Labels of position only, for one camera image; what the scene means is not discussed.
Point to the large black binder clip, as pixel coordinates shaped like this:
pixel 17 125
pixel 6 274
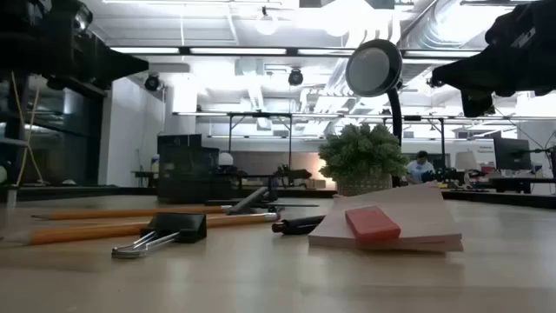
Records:
pixel 182 226

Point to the green artificial potted plant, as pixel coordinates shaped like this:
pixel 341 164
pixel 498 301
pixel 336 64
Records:
pixel 360 152

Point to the person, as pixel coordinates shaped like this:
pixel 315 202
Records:
pixel 419 169

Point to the white globe lamp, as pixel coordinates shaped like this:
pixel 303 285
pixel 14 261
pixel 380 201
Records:
pixel 226 159

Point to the black ceiling spotlight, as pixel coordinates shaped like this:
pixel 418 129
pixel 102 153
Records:
pixel 295 77
pixel 152 82

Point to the black aluminium table frame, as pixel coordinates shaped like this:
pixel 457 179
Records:
pixel 87 192

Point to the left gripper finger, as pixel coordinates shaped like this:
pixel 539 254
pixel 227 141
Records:
pixel 108 73
pixel 113 56

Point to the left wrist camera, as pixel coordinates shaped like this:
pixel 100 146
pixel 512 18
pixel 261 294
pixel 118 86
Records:
pixel 83 18

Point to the red eraser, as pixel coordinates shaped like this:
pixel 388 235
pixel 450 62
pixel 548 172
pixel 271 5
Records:
pixel 371 224

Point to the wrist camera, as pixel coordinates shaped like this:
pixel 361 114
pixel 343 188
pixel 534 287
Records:
pixel 506 28
pixel 83 18

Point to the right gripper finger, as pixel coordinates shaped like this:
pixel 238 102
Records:
pixel 473 63
pixel 473 80

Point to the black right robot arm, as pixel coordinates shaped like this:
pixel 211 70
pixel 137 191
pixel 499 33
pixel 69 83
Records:
pixel 549 43

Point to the black background robot arm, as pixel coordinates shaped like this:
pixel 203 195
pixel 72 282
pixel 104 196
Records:
pixel 293 174

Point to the black background desk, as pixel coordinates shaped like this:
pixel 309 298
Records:
pixel 521 180

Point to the pink sticky note pad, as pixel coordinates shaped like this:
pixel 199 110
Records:
pixel 417 208

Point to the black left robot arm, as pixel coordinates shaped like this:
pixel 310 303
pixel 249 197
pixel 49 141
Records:
pixel 13 43

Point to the black mesh desk organizer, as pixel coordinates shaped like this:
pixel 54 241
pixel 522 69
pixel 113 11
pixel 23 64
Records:
pixel 187 174

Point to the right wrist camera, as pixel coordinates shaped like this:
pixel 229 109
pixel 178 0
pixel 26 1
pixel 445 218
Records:
pixel 506 28

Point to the black computer monitor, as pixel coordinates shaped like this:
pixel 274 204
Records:
pixel 512 154

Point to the black desk lamp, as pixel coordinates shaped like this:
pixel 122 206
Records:
pixel 373 69

